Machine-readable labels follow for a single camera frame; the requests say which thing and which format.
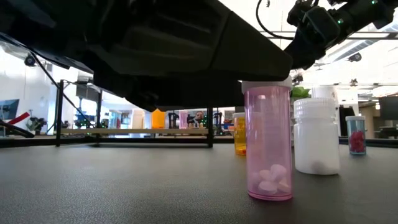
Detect black table mat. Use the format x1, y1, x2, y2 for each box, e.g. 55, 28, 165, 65
0, 143, 398, 224

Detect blue wall poster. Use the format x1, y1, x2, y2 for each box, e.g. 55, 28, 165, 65
0, 98, 20, 121

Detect blue vial white tablets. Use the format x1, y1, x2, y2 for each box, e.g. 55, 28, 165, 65
105, 110, 118, 130

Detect white plastic pill bottle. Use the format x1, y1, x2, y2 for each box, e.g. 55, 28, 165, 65
293, 97, 341, 175

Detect orange pill bottle white cap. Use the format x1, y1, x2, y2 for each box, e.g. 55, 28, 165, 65
151, 108, 167, 130
232, 111, 248, 156

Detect pink vial pale tablets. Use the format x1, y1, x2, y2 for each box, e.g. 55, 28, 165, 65
241, 77, 294, 202

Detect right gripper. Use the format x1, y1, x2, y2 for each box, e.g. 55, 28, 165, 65
284, 0, 398, 70

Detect person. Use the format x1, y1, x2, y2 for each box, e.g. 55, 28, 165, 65
190, 111, 206, 129

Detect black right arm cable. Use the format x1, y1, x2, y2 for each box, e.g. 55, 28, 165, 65
255, 0, 295, 40

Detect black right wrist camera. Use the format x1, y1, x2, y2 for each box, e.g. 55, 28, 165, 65
306, 6, 341, 41

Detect blue vial red pills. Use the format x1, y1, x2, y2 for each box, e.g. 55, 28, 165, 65
345, 115, 368, 156

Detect white building column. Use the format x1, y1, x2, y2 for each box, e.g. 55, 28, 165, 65
312, 85, 340, 99

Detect black aluminium rig frame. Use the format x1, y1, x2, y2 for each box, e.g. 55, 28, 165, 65
0, 51, 398, 149

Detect wooden shelf black frame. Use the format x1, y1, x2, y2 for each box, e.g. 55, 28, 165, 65
55, 79, 218, 149

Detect small translucent white bottle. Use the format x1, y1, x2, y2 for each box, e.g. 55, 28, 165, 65
132, 109, 146, 130

